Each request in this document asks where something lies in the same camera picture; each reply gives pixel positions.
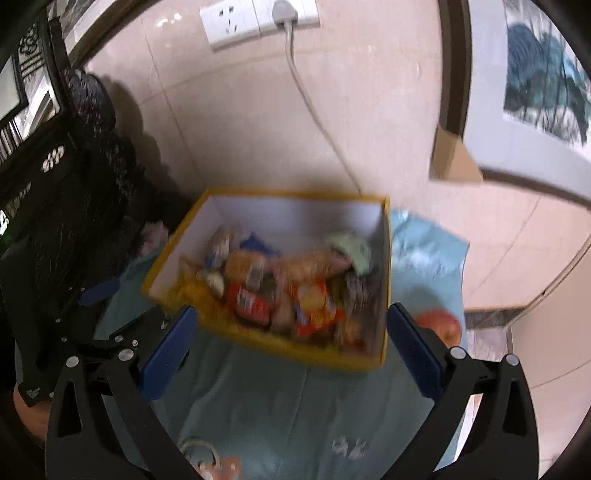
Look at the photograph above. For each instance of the red apple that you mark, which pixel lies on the red apple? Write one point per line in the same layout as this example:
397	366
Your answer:
438	325

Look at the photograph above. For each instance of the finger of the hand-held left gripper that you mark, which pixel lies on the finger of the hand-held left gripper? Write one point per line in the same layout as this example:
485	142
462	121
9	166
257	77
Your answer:
99	292
138	327

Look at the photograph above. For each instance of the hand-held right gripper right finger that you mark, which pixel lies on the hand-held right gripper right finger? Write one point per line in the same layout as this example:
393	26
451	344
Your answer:
415	350

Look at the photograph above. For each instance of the black lattice panel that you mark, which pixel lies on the black lattice panel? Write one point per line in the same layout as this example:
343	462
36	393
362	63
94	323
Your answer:
39	60

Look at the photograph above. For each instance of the pile of assorted snack packets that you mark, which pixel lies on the pile of assorted snack packets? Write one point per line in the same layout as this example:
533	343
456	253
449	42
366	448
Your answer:
295	286

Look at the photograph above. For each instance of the person's left hand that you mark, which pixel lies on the person's left hand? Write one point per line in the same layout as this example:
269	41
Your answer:
32	415

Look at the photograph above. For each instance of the empty white wall socket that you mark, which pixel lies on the empty white wall socket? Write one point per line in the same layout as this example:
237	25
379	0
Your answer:
228	23

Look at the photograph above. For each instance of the dark carved wooden furniture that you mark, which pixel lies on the dark carved wooden furniture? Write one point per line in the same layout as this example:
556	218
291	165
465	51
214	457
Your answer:
83	184

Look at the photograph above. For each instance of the framed blue ink painting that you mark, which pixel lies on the framed blue ink painting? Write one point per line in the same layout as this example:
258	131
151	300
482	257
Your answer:
545	69

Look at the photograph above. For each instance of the white power plug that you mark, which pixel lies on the white power plug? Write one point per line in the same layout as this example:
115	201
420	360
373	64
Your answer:
284	10

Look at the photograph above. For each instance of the cardboard corner protector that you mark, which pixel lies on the cardboard corner protector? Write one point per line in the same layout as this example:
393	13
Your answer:
455	159

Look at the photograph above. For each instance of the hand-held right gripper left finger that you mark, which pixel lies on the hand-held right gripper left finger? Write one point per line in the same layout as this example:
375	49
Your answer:
171	350

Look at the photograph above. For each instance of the yellow cardboard box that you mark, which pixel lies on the yellow cardboard box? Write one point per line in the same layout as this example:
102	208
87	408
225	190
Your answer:
300	212

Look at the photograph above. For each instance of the light blue tablecloth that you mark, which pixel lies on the light blue tablecloth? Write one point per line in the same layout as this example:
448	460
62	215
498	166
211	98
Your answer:
277	406

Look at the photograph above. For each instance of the black framed picture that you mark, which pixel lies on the black framed picture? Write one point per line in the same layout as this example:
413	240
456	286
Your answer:
11	92

